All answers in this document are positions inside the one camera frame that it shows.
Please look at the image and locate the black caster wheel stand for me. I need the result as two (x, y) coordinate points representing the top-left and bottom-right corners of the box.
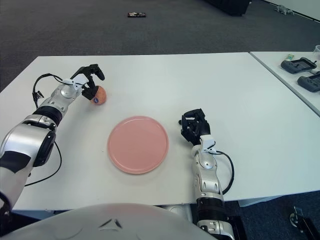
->
(289, 205), (320, 240)

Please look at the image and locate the black cabinet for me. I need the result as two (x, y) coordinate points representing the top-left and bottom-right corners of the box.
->
(203, 0), (252, 17)

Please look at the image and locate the thin black elbow cable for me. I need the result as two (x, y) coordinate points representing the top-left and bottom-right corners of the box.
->
(24, 143), (63, 186)

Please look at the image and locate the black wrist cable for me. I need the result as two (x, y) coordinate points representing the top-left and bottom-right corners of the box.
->
(216, 149), (235, 195)
(32, 72), (68, 108)

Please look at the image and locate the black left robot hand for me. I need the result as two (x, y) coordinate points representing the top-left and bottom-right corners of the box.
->
(71, 63), (106, 101)

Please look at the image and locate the grey robot torso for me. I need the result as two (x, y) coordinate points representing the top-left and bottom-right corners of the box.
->
(4, 202), (208, 240)

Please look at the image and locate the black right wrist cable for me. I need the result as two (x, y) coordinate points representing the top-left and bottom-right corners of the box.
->
(216, 149), (235, 195)

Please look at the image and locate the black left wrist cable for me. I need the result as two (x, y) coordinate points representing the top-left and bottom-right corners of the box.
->
(32, 72), (68, 108)

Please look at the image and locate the red yellow apple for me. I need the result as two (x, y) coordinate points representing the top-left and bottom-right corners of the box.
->
(90, 85), (108, 105)

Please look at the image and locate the grey handheld controller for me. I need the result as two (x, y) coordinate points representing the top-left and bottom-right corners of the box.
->
(297, 72), (320, 93)
(280, 57), (317, 74)

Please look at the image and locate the grey toy figure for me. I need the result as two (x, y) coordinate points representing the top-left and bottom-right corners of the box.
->
(274, 4), (295, 15)

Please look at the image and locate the pink round plate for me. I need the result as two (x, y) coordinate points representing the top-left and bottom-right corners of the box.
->
(107, 115), (170, 175)

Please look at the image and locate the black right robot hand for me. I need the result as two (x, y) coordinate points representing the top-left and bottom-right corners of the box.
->
(178, 108), (211, 145)

